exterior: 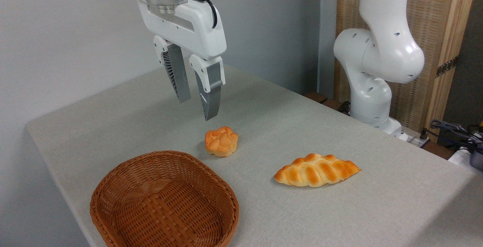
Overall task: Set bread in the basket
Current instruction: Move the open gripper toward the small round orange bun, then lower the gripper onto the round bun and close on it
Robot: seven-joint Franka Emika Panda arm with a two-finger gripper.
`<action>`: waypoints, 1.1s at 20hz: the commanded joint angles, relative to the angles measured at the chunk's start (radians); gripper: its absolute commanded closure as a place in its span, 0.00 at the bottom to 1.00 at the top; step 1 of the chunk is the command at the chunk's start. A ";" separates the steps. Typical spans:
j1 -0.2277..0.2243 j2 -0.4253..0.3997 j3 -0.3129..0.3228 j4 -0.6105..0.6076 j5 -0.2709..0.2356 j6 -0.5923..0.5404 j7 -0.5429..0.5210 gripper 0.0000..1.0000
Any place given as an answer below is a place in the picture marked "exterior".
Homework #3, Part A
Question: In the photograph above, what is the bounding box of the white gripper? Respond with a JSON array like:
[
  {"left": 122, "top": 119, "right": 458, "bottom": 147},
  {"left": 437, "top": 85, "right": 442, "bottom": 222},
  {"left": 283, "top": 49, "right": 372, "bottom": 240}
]
[{"left": 136, "top": 0, "right": 227, "bottom": 121}]

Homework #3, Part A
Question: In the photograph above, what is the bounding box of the round knotted bread roll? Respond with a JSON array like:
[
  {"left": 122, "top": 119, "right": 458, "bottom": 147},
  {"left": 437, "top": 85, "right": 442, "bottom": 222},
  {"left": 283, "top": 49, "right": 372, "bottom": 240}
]
[{"left": 205, "top": 126, "right": 239, "bottom": 158}]

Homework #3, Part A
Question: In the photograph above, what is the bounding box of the brown woven wicker basket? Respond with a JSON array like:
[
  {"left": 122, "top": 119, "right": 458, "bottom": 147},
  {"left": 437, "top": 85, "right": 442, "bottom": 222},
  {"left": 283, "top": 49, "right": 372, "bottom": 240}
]
[{"left": 89, "top": 150, "right": 240, "bottom": 247}]

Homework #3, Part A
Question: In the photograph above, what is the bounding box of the long braided bread loaf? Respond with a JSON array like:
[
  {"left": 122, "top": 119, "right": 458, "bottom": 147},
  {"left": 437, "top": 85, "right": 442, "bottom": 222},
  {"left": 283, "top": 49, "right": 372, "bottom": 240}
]
[{"left": 274, "top": 153, "right": 362, "bottom": 188}]

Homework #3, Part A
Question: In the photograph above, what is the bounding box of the dark metal screen hinge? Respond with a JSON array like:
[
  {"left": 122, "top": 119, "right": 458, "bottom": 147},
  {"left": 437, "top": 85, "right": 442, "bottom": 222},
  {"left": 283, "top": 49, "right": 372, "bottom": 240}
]
[{"left": 436, "top": 55, "right": 460, "bottom": 78}]

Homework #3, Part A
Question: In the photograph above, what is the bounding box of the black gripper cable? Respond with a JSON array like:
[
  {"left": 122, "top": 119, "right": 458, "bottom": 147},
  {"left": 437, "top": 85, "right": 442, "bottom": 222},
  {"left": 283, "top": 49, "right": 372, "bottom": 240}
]
[{"left": 183, "top": 0, "right": 218, "bottom": 29}]

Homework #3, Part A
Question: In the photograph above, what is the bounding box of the tangled dark cable bundle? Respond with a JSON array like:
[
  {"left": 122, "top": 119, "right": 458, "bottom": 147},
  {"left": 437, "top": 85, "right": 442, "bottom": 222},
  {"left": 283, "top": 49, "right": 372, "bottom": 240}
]
[{"left": 429, "top": 119, "right": 483, "bottom": 144}]

